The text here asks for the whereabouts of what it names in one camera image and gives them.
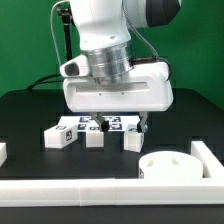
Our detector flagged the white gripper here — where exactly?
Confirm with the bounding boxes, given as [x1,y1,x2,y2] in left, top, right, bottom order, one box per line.
[63,62,173,133]

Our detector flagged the white round stool seat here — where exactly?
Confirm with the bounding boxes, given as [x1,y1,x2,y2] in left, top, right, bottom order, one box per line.
[139,151,203,180]

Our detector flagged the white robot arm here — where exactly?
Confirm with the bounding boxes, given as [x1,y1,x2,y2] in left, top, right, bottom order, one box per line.
[60,0,182,133]

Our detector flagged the white sheet with markers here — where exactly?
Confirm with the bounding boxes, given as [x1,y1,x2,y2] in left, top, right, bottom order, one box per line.
[58,115,139,132]

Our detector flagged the white block at left edge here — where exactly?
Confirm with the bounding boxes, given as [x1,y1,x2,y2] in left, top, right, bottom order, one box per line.
[0,143,7,167]

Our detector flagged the black cables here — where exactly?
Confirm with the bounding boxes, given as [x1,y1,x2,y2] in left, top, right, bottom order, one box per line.
[26,73,66,91]

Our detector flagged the white obstacle wall frame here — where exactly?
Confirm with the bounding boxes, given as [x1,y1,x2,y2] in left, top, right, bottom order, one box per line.
[0,141,224,207]

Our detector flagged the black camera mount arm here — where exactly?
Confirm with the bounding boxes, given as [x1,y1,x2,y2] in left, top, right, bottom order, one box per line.
[57,4,73,60]

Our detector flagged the white cable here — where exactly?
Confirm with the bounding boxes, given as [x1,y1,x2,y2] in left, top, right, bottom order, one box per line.
[49,0,72,74]

